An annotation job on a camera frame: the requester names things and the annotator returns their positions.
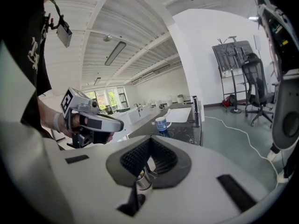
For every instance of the white wristband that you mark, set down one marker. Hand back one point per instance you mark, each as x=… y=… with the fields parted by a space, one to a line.
x=58 y=122

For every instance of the black panel display stand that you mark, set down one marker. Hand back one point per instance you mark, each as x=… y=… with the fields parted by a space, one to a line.
x=231 y=55

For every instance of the small ceiling lamp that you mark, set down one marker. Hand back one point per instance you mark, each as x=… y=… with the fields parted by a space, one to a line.
x=97 y=81

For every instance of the red bag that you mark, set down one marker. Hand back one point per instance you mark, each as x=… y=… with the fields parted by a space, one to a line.
x=227 y=101

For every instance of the white sink basin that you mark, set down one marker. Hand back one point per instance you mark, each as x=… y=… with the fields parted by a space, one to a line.
x=178 y=114

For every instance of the person's left hand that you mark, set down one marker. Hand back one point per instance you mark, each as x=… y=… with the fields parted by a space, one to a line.
x=71 y=125

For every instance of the white sink cabinet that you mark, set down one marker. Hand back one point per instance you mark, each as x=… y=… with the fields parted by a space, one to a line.
x=143 y=115

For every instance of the black office chair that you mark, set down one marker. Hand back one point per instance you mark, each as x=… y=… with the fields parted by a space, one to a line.
x=254 y=78

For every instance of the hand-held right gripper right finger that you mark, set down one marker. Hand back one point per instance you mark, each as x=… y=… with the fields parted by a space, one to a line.
x=205 y=183

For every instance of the black marble sink counter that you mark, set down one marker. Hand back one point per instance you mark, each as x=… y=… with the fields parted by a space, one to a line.
x=182 y=129

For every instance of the row of white containers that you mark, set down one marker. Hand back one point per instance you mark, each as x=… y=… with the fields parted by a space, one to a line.
x=180 y=99

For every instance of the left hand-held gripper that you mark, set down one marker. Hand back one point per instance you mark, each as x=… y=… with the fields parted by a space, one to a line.
x=72 y=99

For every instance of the steel trash bin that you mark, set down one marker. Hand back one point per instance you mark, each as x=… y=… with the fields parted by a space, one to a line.
x=143 y=182

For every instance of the round ceiling detector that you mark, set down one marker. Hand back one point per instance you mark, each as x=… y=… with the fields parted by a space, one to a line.
x=107 y=38

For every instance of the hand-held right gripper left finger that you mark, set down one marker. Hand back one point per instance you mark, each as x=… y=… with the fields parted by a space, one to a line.
x=93 y=183

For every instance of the window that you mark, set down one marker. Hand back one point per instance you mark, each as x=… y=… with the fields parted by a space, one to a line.
x=102 y=99

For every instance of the black pole stand round base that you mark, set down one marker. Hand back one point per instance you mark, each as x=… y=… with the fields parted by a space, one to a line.
x=236 y=111

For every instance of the long ceiling lamp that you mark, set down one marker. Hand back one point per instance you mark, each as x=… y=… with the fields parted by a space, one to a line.
x=115 y=53

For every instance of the blue striped white cup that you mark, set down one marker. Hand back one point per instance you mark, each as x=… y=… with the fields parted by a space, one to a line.
x=161 y=126

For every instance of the black cabinet faucet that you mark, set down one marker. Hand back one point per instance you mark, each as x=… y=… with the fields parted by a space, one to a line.
x=139 y=109

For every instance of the person's left forearm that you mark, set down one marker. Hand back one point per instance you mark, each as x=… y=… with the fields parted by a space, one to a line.
x=46 y=115

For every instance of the small mounted monitor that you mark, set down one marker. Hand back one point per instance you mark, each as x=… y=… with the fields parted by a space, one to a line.
x=64 y=35

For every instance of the ceiling light strip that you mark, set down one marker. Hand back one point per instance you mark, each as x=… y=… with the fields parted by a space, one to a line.
x=154 y=72

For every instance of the white drawer cabinet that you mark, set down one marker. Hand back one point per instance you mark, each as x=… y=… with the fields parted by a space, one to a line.
x=123 y=134

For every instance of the chrome faucet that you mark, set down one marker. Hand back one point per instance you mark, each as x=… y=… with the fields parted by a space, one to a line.
x=197 y=111

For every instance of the person's black printed t-shirt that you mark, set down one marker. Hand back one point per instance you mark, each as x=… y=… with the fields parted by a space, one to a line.
x=21 y=31

